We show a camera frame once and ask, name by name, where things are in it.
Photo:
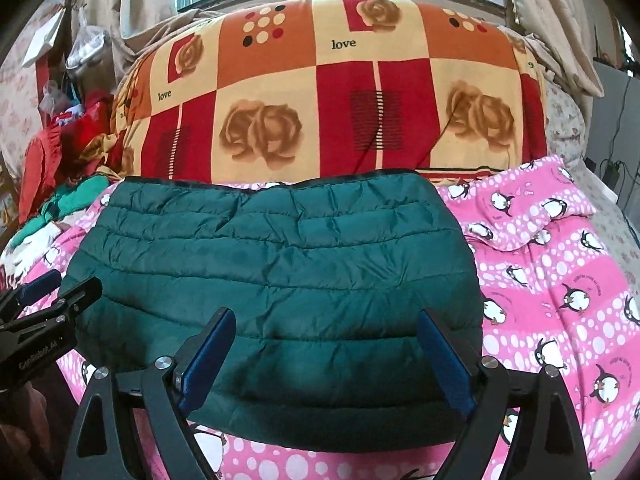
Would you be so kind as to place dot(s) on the floral beige bed sheet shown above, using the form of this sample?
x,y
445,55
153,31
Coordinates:
x,y
566,136

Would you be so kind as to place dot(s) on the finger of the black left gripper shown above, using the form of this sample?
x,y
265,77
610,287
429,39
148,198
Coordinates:
x,y
14,301
32,342

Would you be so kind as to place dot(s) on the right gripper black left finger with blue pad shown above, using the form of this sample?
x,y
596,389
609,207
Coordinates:
x,y
105,443

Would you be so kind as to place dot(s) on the beige curtain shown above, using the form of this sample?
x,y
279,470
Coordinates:
x,y
134,27

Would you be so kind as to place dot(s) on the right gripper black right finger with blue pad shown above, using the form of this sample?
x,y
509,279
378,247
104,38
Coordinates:
x,y
547,441

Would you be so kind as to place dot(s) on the dark green quilted puffer jacket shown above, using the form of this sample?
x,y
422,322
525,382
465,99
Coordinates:
x,y
326,279

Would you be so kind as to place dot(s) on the red clothes pile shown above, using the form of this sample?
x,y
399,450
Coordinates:
x,y
69,152

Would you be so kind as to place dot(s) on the green garment at bedside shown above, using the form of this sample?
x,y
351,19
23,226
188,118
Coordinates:
x,y
64,201

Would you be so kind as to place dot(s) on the red orange rose blanket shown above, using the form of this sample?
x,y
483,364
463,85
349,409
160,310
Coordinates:
x,y
304,89

